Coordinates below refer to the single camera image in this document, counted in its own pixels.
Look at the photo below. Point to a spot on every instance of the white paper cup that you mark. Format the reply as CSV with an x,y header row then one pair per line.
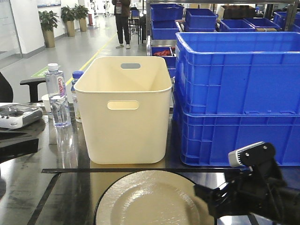
x,y
46,102

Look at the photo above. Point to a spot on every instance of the black tape strip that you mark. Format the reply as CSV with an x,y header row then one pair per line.
x,y
131,170

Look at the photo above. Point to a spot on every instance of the potted plant gold pot middle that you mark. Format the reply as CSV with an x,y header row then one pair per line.
x,y
68,17

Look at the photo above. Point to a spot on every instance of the potted plant gold pot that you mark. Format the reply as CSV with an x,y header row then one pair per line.
x,y
68,17
48,21
81,12

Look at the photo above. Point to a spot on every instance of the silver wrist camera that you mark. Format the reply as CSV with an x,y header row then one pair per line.
x,y
235,156

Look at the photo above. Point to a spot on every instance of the blue plastic crate lower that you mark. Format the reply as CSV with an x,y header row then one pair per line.
x,y
207,139

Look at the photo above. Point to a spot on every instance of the clear water bottle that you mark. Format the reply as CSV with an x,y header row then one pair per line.
x,y
56,89

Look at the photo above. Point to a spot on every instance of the grey remote controller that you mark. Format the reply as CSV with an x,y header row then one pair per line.
x,y
15,115

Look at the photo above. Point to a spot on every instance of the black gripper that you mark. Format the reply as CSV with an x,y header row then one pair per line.
x,y
255,190

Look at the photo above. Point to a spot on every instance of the beige plate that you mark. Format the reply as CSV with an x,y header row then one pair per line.
x,y
152,197

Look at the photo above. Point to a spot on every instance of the black office chair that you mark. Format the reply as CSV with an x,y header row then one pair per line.
x,y
7,94

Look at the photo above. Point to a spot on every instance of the blue capped milk bottle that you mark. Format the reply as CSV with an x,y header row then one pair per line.
x,y
76,76

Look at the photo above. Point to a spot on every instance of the cream plastic bin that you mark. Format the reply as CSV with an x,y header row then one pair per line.
x,y
124,105

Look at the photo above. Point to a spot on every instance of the black foam tray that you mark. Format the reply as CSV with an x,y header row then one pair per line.
x,y
19,142

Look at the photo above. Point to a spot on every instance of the blue crate with red items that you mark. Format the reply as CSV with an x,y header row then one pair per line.
x,y
167,53

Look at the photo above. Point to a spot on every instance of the potted plant gold pot near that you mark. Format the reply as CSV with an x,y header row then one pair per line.
x,y
48,21

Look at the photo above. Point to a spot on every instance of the standing person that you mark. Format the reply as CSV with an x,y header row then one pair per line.
x,y
121,12

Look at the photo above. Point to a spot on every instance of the blue plastic crate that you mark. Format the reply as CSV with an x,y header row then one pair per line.
x,y
207,139
238,72

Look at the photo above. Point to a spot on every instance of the blue plastic crate upper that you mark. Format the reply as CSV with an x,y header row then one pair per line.
x,y
238,72

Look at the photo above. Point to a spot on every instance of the blue crate on shelf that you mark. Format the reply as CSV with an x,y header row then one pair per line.
x,y
165,12

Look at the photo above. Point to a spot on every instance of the potted plant gold pot far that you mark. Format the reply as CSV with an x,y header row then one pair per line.
x,y
81,12

